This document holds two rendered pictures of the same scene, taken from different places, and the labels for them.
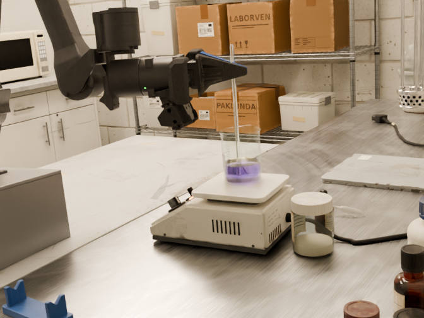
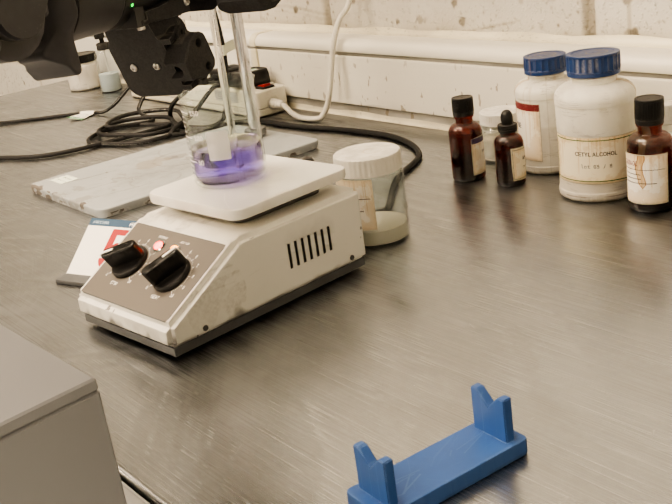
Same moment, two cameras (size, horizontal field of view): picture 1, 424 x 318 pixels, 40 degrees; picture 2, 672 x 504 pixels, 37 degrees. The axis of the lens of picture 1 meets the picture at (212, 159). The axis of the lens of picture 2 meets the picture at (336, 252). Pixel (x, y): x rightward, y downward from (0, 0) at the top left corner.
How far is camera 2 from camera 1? 0.86 m
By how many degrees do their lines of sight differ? 66
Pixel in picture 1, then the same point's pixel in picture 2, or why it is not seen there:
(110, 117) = not seen: outside the picture
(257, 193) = (319, 169)
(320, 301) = (547, 242)
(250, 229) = (345, 229)
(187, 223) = (245, 277)
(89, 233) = not seen: hidden behind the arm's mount
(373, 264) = (460, 209)
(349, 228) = not seen: hidden behind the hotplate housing
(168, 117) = (200, 58)
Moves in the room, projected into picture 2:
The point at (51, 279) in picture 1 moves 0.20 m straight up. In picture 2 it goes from (249, 477) to (182, 128)
